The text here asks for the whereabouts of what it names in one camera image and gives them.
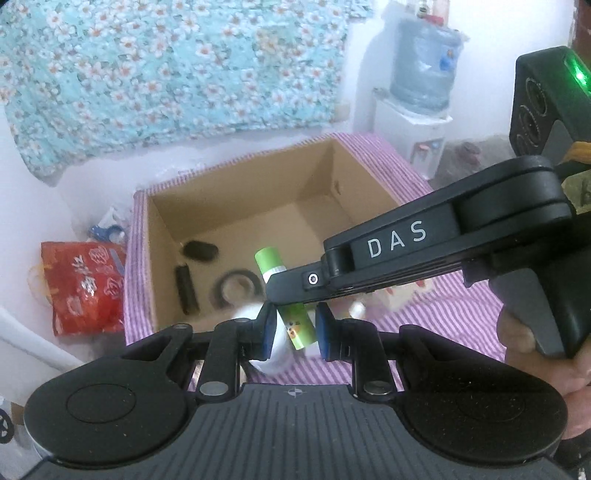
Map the turquoise floral cloth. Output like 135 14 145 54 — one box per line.
0 0 375 181

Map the brown cardboard box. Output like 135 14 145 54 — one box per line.
139 137 404 337

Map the white water dispenser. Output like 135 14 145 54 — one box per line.
353 88 453 181

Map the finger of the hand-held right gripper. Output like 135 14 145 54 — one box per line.
264 261 377 308

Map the red printed bag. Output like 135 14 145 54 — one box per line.
28 240 127 337

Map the small dark brown object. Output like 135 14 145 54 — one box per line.
455 142 485 164

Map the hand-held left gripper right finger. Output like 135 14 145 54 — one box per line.
315 305 472 402

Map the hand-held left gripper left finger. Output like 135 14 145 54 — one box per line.
120 302 278 402

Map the black tape roll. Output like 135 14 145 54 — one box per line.
210 269 265 309

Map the black car key fob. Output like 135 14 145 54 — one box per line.
182 240 219 262

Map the purple checked tablecloth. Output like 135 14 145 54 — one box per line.
124 131 509 402

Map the blue water jug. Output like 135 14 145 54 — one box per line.
390 18 462 114

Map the black wheel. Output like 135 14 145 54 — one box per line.
0 406 17 444

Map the blue and white plastic item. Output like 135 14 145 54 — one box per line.
88 208 127 243

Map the white pill bottle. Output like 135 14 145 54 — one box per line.
231 300 296 377

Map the black cylinder flashlight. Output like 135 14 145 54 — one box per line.
174 263 200 315

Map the white board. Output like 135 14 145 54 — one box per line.
0 305 79 370

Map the person's right hand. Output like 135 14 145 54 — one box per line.
498 309 591 439

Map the green lip balm tube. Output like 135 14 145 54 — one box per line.
254 247 320 350

